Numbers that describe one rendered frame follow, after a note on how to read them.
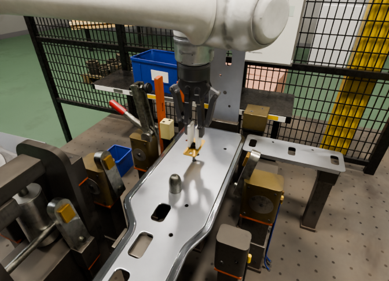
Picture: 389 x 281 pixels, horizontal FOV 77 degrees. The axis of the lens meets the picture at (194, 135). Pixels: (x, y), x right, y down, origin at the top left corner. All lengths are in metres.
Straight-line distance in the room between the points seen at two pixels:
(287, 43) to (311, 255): 0.77
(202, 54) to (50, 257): 0.53
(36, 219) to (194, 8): 0.48
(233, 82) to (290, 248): 0.58
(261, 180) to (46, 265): 0.49
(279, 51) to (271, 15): 0.74
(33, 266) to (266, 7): 0.62
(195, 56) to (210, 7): 0.19
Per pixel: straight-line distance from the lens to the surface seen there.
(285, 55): 1.11
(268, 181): 0.62
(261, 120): 0.87
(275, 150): 0.81
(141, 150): 0.76
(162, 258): 0.53
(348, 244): 1.04
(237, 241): 0.57
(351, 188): 1.26
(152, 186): 0.66
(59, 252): 0.64
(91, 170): 0.64
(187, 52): 0.54
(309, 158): 0.81
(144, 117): 0.70
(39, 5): 0.43
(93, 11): 0.39
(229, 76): 0.86
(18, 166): 0.51
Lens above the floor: 1.46
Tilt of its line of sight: 33 degrees down
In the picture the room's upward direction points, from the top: straight up
